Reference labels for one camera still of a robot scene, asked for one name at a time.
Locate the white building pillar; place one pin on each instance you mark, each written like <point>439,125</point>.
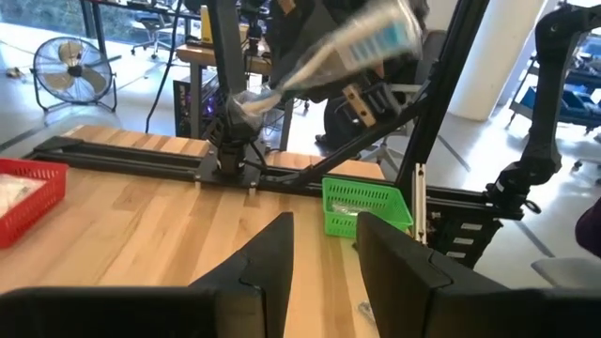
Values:
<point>497,56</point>

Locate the red plastic basket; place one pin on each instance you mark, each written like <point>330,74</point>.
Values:
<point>33,216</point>

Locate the person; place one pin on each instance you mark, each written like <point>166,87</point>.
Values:
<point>338,122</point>

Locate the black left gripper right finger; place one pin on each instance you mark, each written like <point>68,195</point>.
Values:
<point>394,272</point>

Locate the green plastic basket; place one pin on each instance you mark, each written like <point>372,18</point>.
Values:
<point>347,225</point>

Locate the black diagonal rig brace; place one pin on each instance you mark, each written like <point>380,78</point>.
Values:
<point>352,145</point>

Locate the bagged silver nail clipper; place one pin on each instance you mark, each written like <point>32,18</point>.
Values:
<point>349,207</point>

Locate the silver aluminium bracket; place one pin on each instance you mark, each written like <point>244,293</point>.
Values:
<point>419,202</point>

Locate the bagged white cotton balls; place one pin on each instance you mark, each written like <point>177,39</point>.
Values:
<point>16,192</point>

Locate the black rig upright post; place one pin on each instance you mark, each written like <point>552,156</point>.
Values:
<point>446,70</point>

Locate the rack with blue bins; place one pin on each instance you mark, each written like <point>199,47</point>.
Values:
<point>577,101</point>

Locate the black control box white labels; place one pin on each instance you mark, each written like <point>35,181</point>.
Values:
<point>441,235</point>

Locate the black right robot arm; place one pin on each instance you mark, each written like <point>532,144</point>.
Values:
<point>230,47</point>

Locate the bagged blue toothbrush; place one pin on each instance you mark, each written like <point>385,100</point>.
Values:
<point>328,56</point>

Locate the black floor fan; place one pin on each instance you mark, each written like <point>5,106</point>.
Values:
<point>72,70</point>

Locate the black computer purple lights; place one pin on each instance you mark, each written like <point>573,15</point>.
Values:
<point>206,103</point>

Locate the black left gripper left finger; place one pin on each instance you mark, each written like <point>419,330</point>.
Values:
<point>267,272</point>

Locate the wooden workbench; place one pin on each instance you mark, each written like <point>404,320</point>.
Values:
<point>202,54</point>

